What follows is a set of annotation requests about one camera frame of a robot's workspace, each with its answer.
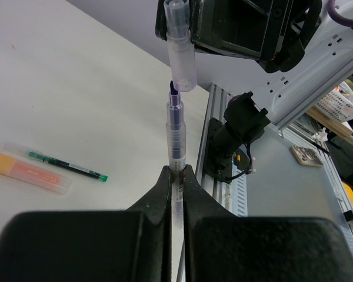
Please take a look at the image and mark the clear pen cap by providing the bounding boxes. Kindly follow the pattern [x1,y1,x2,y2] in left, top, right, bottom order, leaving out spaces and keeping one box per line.
[4,142,32,157]

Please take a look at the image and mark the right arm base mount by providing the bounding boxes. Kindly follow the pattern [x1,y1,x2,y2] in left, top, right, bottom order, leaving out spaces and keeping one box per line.
[204,117,252,184]

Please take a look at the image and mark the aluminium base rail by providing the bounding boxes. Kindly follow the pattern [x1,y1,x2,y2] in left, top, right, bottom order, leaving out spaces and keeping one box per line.
[176,82,233,282]

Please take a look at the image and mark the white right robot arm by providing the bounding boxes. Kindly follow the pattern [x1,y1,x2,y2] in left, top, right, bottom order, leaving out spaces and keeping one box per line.
[155,1,353,127]

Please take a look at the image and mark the green gel pen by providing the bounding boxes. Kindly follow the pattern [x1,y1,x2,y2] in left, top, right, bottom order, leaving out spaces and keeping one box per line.
[25,150,108,182]

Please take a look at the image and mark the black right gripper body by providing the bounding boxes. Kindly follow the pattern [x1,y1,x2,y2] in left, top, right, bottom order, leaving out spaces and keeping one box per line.
[258,1,322,73]

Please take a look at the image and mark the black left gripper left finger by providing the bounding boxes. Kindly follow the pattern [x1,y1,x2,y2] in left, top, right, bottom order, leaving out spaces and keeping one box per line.
[0,167,171,281]

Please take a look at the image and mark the orange marker pen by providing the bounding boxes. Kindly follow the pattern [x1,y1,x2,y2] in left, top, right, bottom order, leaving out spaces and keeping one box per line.
[8,161,72,194]

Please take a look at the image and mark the white slotted cable duct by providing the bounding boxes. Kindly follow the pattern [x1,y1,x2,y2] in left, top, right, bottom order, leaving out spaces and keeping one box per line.
[231,176,248,217]

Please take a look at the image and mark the small pink pen cap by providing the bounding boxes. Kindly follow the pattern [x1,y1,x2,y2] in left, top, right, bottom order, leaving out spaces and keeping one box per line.
[164,0,197,92]

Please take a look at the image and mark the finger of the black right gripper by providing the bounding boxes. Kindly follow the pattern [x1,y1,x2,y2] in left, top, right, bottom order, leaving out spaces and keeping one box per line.
[188,0,294,61]
[155,0,167,41]

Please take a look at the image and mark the white perforated basket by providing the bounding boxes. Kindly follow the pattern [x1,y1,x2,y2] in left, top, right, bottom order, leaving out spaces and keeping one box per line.
[315,81,353,123]

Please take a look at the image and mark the small circuit board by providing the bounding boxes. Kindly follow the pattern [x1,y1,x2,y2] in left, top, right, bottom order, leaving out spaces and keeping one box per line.
[290,145,324,167]

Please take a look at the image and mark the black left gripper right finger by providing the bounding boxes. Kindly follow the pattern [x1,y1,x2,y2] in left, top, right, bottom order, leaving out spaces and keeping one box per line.
[183,166,353,281]

